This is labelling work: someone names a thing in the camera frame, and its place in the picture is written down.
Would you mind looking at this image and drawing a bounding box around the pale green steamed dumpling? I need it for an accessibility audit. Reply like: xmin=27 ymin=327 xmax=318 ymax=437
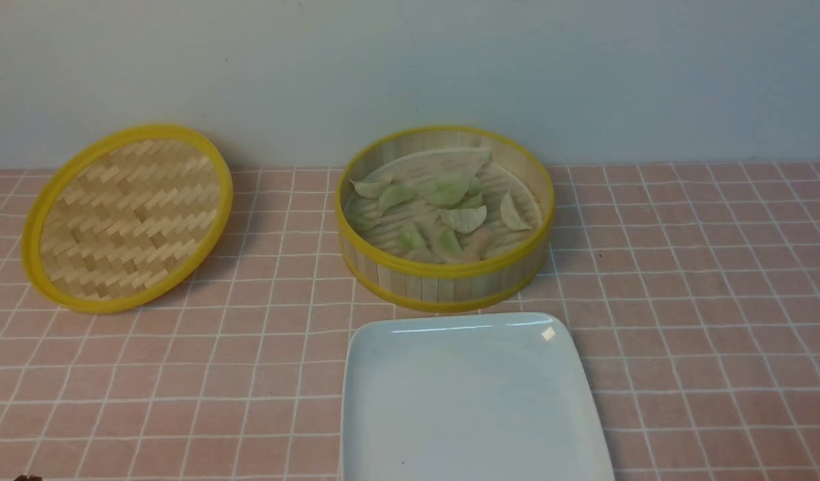
xmin=499 ymin=190 xmax=533 ymax=232
xmin=433 ymin=227 xmax=464 ymax=264
xmin=420 ymin=174 xmax=472 ymax=208
xmin=456 ymin=192 xmax=485 ymax=209
xmin=377 ymin=183 xmax=416 ymax=216
xmin=351 ymin=177 xmax=392 ymax=200
xmin=396 ymin=221 xmax=428 ymax=253
xmin=439 ymin=204 xmax=487 ymax=234

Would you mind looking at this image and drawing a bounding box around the bamboo steamer basket yellow rim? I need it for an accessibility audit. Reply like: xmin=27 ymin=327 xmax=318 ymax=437
xmin=334 ymin=126 xmax=555 ymax=313

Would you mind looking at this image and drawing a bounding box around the pale pink steamed dumpling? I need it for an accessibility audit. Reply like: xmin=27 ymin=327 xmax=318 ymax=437
xmin=461 ymin=227 xmax=495 ymax=264

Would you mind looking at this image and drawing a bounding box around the white square plate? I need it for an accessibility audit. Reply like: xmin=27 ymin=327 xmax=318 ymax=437
xmin=339 ymin=313 xmax=615 ymax=480

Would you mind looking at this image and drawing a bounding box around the bamboo steamer lid yellow rim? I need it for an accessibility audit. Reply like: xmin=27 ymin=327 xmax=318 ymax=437
xmin=21 ymin=124 xmax=233 ymax=314

